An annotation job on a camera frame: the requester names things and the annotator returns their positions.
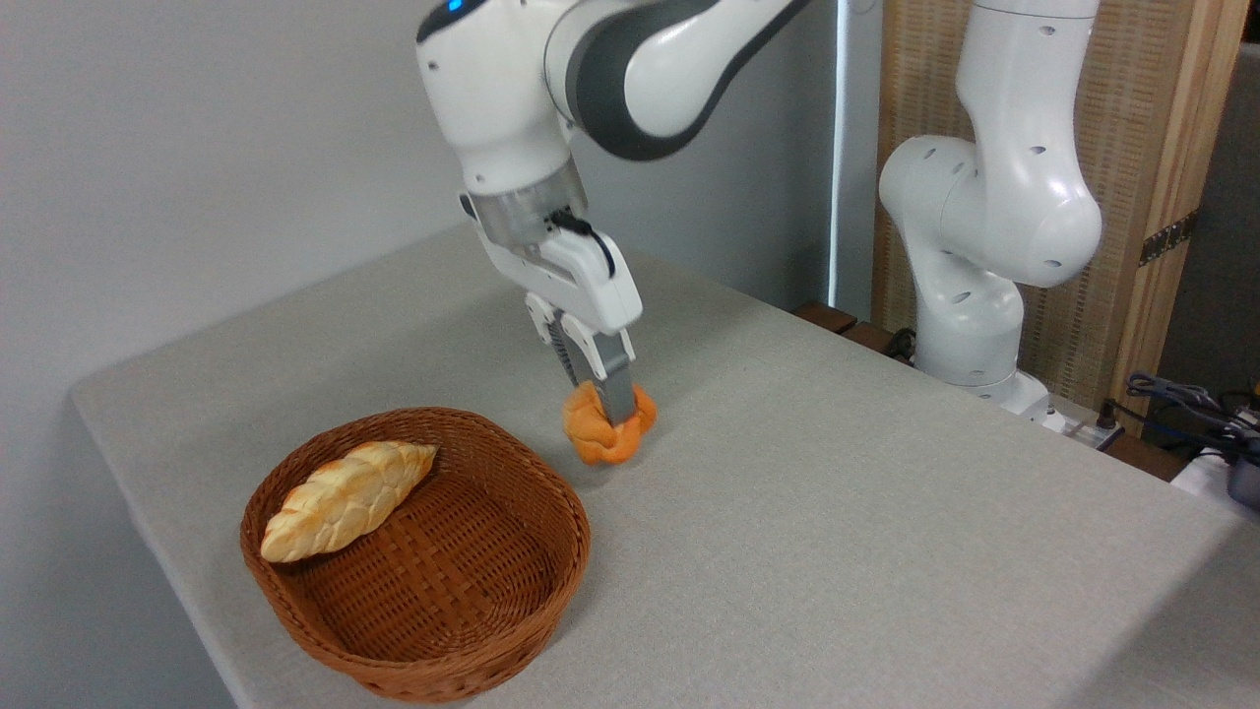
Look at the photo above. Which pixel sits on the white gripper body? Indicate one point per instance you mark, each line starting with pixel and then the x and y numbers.
pixel 591 281

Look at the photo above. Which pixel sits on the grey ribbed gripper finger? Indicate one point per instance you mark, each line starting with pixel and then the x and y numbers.
pixel 612 379
pixel 558 340

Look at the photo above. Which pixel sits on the round orange bread bun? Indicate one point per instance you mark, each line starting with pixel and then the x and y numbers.
pixel 591 433

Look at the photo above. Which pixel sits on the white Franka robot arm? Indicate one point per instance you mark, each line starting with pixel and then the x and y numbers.
pixel 1014 197

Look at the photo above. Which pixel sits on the brown wicker basket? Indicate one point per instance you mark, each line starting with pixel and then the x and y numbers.
pixel 443 561

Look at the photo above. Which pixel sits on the braided golden bread loaf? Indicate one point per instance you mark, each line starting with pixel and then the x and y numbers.
pixel 345 497

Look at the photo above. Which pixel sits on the white wrist box black window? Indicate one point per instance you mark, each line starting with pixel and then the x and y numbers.
pixel 469 207

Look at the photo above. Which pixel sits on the woven wood-framed folding screen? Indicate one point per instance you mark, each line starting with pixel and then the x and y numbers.
pixel 1132 98

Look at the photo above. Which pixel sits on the dark metal screen hinge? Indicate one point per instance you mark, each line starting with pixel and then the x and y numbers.
pixel 1167 237

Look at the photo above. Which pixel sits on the grey round container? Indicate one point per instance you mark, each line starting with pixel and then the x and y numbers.
pixel 1245 481

